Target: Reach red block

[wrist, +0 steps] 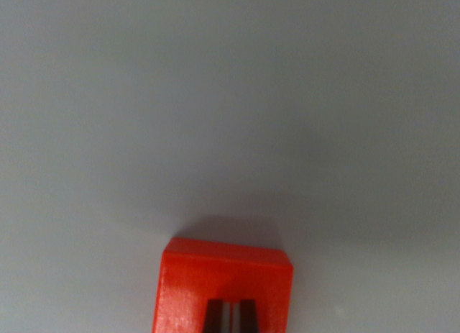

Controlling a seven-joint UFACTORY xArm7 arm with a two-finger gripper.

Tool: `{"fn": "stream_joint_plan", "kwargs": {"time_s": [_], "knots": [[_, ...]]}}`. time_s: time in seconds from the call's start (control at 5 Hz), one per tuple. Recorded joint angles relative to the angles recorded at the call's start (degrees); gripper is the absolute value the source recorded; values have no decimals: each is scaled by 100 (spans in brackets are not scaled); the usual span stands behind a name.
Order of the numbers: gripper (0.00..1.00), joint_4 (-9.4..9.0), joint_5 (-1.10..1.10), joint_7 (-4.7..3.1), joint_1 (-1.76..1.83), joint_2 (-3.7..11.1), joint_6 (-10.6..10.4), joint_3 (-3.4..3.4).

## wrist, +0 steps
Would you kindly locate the red wooden cube block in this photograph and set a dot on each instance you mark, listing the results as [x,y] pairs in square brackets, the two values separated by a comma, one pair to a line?
[187,282]

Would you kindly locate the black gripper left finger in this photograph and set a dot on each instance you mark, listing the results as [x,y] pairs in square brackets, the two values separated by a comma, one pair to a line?
[214,316]

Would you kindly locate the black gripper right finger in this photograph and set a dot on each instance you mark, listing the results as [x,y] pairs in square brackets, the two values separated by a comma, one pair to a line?
[248,316]

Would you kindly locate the white plastic tray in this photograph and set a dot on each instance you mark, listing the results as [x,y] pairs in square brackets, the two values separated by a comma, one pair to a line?
[251,95]

